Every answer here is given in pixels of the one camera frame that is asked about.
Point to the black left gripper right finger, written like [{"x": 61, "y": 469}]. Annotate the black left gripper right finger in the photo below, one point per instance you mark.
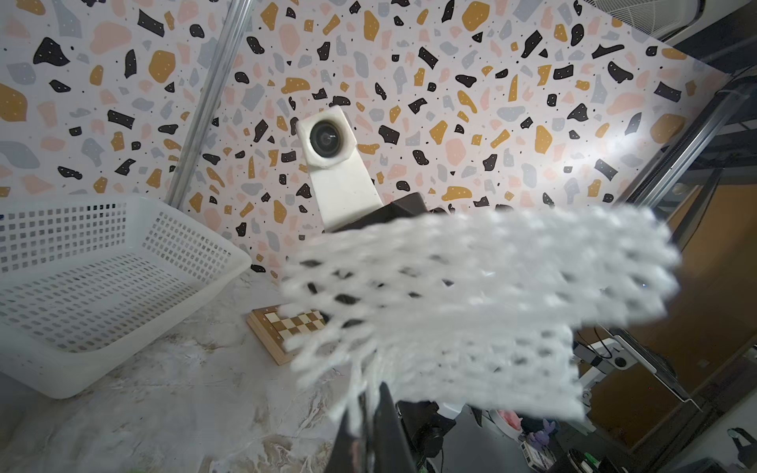
[{"x": 391, "y": 452}]

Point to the white foam net sleeve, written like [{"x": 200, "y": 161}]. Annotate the white foam net sleeve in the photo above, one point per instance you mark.
[{"x": 477, "y": 308}]

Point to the wooden chessboard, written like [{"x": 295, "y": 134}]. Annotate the wooden chessboard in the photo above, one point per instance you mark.
[{"x": 273, "y": 330}]

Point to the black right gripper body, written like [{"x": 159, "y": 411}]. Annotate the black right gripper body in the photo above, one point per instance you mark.
[{"x": 409, "y": 206}]

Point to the aluminium corner post right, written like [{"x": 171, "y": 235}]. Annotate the aluminium corner post right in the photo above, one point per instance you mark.
[{"x": 222, "y": 61}]

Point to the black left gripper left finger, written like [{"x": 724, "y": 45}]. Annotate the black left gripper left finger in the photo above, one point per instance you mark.
[{"x": 349, "y": 452}]

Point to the white plastic basket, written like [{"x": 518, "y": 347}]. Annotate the white plastic basket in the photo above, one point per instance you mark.
[{"x": 87, "y": 281}]

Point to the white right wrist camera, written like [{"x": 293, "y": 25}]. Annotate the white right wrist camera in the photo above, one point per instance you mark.
[{"x": 340, "y": 181}]

